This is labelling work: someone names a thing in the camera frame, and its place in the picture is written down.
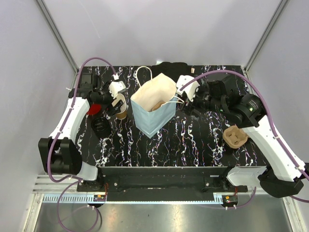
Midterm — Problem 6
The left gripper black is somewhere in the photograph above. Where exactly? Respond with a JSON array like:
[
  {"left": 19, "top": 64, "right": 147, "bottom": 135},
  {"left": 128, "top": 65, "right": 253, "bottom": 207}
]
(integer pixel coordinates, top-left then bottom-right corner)
[{"left": 93, "top": 81, "right": 123, "bottom": 116}]

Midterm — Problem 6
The stack of black lids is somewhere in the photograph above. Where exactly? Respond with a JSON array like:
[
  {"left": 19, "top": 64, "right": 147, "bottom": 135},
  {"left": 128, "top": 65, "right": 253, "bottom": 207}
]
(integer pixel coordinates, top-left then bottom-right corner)
[{"left": 91, "top": 117, "right": 112, "bottom": 138}]

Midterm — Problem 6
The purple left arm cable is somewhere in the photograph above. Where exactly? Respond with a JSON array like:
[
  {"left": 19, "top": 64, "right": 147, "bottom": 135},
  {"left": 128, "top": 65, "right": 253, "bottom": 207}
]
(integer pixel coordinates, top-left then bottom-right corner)
[{"left": 43, "top": 57, "right": 119, "bottom": 230}]

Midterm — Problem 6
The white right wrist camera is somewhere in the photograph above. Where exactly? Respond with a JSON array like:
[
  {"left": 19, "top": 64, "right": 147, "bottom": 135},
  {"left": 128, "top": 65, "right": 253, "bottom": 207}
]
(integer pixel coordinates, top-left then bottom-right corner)
[{"left": 176, "top": 75, "right": 200, "bottom": 102}]

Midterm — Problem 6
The brown cup carrier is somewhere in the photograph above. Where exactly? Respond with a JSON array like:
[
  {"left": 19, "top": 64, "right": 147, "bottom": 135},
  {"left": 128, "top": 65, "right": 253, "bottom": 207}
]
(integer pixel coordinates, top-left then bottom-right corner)
[
  {"left": 223, "top": 125, "right": 249, "bottom": 149},
  {"left": 151, "top": 101, "right": 166, "bottom": 112}
]

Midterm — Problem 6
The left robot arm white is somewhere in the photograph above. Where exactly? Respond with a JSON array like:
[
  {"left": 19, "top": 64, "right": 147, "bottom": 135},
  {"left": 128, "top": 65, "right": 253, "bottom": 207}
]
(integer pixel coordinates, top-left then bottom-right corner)
[{"left": 38, "top": 73, "right": 126, "bottom": 191}]

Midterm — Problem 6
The blue white paper bag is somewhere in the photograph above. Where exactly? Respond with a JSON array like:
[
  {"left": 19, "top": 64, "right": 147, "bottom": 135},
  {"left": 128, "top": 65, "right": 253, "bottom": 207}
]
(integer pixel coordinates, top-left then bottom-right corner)
[{"left": 130, "top": 73, "right": 184, "bottom": 138}]

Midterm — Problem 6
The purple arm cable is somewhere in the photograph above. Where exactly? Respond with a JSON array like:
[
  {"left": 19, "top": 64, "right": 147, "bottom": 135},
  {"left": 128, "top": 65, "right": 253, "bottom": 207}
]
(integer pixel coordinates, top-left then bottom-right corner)
[
  {"left": 178, "top": 70, "right": 309, "bottom": 211},
  {"left": 43, "top": 57, "right": 119, "bottom": 230}
]

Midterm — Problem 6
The brown cup carrier on table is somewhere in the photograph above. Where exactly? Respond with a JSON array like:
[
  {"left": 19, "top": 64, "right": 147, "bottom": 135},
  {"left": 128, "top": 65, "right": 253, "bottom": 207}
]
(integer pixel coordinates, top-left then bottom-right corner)
[{"left": 223, "top": 125, "right": 249, "bottom": 149}]

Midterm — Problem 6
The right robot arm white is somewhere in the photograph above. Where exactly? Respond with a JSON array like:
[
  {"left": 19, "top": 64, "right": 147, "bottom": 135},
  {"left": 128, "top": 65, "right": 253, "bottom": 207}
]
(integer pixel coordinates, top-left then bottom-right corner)
[{"left": 176, "top": 70, "right": 309, "bottom": 199}]

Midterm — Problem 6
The red cup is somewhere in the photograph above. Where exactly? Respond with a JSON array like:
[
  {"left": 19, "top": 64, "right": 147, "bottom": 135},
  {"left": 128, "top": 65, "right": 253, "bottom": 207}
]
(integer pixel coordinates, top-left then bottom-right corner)
[{"left": 87, "top": 104, "right": 101, "bottom": 116}]

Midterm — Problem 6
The black folded cloth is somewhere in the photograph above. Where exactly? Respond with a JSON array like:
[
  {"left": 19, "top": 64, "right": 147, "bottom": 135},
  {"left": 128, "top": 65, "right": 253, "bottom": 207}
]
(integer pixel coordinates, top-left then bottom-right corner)
[{"left": 151, "top": 61, "right": 191, "bottom": 73}]

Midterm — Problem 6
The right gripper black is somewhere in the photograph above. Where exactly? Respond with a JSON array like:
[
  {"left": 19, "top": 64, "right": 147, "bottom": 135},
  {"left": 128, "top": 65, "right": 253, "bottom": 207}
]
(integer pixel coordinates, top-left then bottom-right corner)
[{"left": 178, "top": 78, "right": 226, "bottom": 121}]

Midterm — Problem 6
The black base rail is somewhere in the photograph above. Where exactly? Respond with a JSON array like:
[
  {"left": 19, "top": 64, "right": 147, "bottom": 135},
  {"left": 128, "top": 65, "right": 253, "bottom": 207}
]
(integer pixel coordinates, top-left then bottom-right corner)
[{"left": 76, "top": 165, "right": 268, "bottom": 201}]

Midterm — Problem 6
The stack of paper cups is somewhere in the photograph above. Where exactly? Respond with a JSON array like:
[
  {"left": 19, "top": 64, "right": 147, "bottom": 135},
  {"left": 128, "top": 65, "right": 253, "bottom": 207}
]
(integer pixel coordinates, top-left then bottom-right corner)
[{"left": 115, "top": 93, "right": 127, "bottom": 120}]

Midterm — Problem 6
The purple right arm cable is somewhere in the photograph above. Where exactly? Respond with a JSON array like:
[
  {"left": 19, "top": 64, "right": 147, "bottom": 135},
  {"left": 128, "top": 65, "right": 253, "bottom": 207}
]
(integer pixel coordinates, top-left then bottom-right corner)
[{"left": 178, "top": 70, "right": 309, "bottom": 211}]

